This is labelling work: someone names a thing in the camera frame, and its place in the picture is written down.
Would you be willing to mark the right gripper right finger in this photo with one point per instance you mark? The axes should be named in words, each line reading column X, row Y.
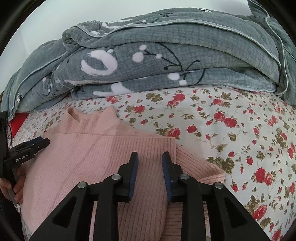
column 228, row 219

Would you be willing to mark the pink knit sweater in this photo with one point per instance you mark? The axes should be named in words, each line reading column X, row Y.
column 90, row 148

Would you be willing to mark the floral bed sheet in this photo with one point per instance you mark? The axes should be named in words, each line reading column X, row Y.
column 250, row 135

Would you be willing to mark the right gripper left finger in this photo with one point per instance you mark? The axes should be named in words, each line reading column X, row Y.
column 91, row 209

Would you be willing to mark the person left hand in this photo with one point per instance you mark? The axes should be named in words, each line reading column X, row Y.
column 18, row 188

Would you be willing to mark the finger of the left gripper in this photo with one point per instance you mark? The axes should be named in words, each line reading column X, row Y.
column 38, row 146
column 26, row 144

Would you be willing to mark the red pillow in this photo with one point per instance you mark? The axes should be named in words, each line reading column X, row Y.
column 17, row 122

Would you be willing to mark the grey floral quilt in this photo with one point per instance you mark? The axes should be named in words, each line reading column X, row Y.
column 163, row 49

